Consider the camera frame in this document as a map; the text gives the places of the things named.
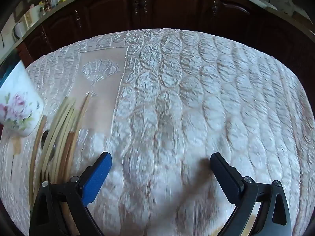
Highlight dark wooden lower cabinets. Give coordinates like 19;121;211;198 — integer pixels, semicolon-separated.
14;0;315;84

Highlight white floral cup teal inside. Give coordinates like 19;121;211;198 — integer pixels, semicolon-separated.
1;61;44;137

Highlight white quilted tablecloth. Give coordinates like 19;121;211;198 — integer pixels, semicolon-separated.
0;28;315;236

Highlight thin wooden chopstick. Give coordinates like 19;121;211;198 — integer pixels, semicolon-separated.
63;92;91;181

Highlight dark wooden chopstick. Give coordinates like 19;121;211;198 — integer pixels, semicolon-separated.
29;115;47;209

